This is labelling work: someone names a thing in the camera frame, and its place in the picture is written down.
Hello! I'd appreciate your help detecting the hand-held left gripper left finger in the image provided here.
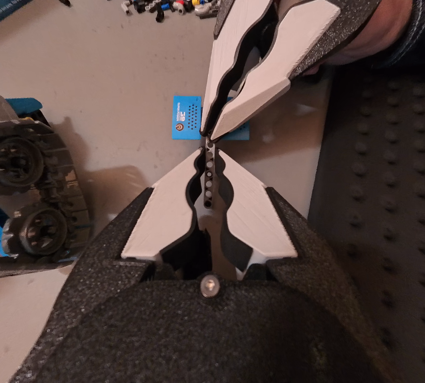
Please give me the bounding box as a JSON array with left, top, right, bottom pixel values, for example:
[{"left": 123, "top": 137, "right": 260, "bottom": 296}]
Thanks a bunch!
[{"left": 120, "top": 148, "right": 204, "bottom": 261}]

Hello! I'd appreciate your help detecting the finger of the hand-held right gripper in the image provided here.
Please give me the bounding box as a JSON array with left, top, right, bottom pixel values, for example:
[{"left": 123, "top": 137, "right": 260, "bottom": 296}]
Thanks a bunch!
[
  {"left": 200, "top": 0, "right": 274, "bottom": 136},
  {"left": 209, "top": 0, "right": 342, "bottom": 142}
]

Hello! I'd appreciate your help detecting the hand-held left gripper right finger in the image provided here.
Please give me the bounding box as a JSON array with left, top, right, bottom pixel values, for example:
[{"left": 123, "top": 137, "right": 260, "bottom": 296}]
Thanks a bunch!
[{"left": 215, "top": 149, "right": 298, "bottom": 272}]

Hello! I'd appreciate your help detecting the blue curved panels beam assembly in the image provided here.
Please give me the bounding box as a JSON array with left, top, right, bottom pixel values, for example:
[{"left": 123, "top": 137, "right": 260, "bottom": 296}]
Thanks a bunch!
[{"left": 172, "top": 95, "right": 250, "bottom": 209}]

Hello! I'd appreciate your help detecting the blue grey tracked toy robot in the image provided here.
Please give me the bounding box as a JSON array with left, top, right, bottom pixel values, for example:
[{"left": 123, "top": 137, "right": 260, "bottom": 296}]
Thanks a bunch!
[{"left": 0, "top": 96, "right": 92, "bottom": 278}]

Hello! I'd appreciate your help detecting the grey desk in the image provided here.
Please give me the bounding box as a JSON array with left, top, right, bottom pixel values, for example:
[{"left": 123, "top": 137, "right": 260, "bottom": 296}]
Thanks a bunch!
[{"left": 0, "top": 0, "right": 332, "bottom": 383}]

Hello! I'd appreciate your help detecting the person's right hand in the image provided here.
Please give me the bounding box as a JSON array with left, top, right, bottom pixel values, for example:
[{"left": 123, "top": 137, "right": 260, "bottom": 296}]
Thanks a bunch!
[{"left": 305, "top": 0, "right": 417, "bottom": 76}]

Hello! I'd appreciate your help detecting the black dimpled pad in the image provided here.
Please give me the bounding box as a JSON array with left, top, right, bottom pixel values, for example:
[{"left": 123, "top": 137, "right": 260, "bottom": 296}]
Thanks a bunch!
[{"left": 307, "top": 68, "right": 425, "bottom": 383}]

